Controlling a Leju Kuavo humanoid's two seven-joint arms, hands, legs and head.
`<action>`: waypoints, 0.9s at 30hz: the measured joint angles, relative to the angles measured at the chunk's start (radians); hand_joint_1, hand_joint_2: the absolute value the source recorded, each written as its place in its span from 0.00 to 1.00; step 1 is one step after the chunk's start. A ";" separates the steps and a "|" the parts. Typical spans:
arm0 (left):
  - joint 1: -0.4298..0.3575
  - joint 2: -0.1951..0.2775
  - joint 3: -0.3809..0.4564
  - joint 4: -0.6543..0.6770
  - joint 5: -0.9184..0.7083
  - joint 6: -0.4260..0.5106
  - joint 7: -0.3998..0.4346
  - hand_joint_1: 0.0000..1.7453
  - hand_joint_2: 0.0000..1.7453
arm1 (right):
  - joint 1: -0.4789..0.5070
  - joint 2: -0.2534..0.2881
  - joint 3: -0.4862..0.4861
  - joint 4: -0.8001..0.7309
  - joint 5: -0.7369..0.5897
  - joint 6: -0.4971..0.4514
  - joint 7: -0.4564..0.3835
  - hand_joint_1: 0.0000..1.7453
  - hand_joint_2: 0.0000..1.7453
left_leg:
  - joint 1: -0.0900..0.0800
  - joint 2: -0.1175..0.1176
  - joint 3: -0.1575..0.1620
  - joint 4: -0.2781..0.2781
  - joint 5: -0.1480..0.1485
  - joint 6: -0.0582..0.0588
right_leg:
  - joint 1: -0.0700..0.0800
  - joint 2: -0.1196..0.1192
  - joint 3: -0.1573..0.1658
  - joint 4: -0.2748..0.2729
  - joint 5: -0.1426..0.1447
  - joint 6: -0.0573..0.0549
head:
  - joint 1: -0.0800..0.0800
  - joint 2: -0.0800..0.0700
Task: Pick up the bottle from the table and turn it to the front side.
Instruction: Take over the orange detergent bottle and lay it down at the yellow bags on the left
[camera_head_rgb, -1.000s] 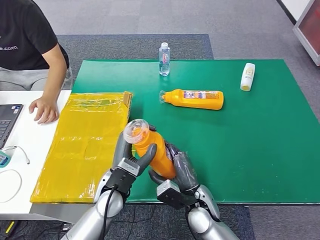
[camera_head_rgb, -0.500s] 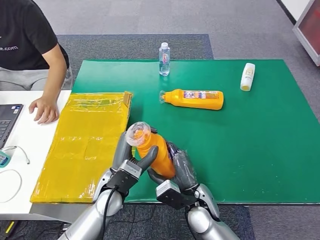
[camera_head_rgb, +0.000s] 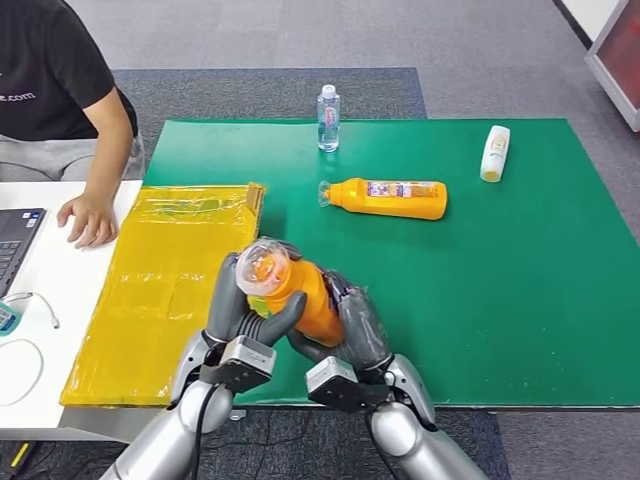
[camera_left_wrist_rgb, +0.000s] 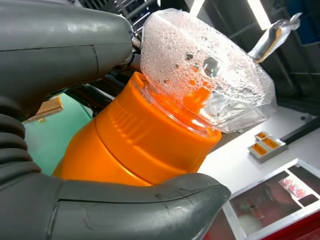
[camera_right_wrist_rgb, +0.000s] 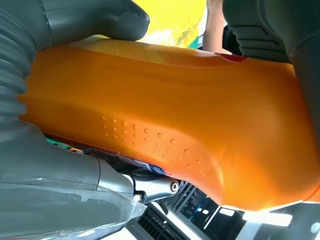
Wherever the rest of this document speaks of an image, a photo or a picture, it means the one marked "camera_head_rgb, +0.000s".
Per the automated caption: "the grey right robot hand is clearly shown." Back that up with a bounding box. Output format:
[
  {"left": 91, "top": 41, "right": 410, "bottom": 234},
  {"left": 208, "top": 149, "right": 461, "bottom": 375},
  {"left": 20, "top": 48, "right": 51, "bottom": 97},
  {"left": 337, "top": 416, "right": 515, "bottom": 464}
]
[{"left": 286, "top": 267, "right": 395, "bottom": 374}]

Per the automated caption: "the person's hand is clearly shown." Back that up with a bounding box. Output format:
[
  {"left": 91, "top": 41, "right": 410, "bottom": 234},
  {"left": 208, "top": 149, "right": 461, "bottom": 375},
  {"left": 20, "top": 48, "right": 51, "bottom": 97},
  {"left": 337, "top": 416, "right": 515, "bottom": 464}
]
[{"left": 56, "top": 193, "right": 119, "bottom": 251}]

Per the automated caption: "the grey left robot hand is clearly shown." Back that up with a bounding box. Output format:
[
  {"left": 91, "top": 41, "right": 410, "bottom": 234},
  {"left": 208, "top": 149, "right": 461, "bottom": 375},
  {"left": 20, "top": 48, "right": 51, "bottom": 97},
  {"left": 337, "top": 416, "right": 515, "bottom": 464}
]
[{"left": 204, "top": 238, "right": 309, "bottom": 347}]

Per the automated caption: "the orange bottle with clear cap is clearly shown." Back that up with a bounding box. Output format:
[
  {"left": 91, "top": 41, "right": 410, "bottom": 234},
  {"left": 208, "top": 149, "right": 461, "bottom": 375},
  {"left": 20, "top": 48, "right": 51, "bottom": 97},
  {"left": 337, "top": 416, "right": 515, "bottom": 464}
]
[
  {"left": 318, "top": 176, "right": 449, "bottom": 223},
  {"left": 235, "top": 238, "right": 346, "bottom": 349}
]

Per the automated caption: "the clear water bottle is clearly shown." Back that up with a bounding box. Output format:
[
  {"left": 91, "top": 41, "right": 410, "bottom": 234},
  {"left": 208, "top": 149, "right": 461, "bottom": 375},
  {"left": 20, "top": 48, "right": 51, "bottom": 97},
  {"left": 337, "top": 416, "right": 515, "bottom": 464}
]
[{"left": 316, "top": 84, "right": 341, "bottom": 154}]

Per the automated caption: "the white bottle with yellow print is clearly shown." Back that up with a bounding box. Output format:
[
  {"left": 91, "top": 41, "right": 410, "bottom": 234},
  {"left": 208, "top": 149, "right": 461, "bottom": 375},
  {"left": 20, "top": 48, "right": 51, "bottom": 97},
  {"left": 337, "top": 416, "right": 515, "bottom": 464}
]
[{"left": 479, "top": 124, "right": 512, "bottom": 184}]

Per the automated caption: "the yellow padded envelope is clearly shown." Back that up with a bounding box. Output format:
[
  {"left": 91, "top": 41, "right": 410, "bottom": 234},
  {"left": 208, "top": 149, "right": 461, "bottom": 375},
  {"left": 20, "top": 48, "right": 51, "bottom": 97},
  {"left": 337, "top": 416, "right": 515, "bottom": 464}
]
[{"left": 60, "top": 182, "right": 266, "bottom": 409}]

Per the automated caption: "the dark laptop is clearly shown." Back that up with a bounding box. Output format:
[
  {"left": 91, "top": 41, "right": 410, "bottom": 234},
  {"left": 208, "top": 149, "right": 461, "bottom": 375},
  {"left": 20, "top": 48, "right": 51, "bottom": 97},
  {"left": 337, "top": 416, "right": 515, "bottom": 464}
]
[{"left": 0, "top": 207, "right": 48, "bottom": 299}]

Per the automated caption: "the small teal device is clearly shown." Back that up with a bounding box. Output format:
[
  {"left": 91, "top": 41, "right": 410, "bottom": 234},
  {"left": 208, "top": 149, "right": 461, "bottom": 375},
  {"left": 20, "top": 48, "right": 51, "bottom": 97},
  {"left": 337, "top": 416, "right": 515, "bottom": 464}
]
[{"left": 0, "top": 299, "right": 23, "bottom": 338}]

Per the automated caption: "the person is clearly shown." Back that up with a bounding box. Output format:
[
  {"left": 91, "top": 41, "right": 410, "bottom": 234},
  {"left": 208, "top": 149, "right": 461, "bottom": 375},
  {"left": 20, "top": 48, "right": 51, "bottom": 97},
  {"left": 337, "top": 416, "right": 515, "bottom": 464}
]
[{"left": 0, "top": 0, "right": 146, "bottom": 251}]

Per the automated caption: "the green table mat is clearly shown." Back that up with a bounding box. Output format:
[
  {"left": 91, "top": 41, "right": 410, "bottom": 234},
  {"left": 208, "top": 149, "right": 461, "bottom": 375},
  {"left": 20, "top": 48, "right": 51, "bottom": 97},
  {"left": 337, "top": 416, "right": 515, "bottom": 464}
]
[{"left": 142, "top": 117, "right": 640, "bottom": 409}]

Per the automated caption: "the white cabinet with dark panel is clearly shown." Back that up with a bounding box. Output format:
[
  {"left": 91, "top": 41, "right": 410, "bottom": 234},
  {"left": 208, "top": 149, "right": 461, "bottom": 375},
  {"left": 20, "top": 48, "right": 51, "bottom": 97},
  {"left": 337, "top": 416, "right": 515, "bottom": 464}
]
[{"left": 583, "top": 0, "right": 640, "bottom": 134}]

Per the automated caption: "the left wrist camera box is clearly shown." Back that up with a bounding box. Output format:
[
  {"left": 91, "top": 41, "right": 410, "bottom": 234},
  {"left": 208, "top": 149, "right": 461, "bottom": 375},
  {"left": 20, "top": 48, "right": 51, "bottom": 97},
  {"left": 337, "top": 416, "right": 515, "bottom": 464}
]
[{"left": 199, "top": 335, "right": 278, "bottom": 396}]

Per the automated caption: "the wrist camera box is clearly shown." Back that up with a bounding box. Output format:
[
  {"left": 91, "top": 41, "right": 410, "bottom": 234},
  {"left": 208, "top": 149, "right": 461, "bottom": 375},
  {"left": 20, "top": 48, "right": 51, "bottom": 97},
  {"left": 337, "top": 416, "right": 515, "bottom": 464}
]
[
  {"left": 304, "top": 355, "right": 392, "bottom": 416},
  {"left": 199, "top": 335, "right": 278, "bottom": 396}
]

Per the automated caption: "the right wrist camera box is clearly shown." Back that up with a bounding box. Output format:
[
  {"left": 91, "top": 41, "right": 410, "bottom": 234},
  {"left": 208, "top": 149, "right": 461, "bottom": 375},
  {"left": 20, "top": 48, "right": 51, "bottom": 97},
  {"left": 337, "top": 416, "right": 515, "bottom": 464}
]
[{"left": 304, "top": 355, "right": 392, "bottom": 416}]

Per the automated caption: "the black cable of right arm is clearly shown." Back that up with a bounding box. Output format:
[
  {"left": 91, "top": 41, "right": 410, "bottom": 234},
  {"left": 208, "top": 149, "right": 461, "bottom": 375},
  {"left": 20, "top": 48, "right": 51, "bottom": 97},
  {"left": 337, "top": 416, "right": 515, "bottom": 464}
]
[{"left": 364, "top": 407, "right": 401, "bottom": 480}]

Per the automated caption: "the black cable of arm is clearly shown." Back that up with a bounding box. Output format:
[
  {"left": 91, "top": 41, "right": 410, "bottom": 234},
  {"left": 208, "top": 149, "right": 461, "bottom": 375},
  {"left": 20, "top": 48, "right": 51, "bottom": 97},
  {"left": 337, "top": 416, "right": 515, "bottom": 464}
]
[
  {"left": 364, "top": 407, "right": 401, "bottom": 480},
  {"left": 191, "top": 382, "right": 222, "bottom": 480}
]

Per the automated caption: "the white cable with plug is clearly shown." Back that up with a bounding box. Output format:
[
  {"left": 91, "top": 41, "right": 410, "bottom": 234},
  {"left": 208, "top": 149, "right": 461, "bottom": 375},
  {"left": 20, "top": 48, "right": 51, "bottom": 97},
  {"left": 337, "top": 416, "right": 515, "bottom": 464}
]
[{"left": 2, "top": 291, "right": 61, "bottom": 331}]

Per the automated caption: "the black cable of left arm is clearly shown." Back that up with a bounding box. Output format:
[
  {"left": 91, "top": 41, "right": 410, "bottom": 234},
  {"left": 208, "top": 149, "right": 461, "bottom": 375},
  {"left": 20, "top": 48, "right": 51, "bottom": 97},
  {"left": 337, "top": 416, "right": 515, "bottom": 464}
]
[{"left": 191, "top": 382, "right": 222, "bottom": 480}]

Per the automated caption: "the white looped cable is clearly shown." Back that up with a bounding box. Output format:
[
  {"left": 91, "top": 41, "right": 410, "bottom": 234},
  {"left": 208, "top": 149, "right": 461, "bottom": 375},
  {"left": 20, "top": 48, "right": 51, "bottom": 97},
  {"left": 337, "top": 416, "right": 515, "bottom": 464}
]
[{"left": 0, "top": 339, "right": 45, "bottom": 408}]

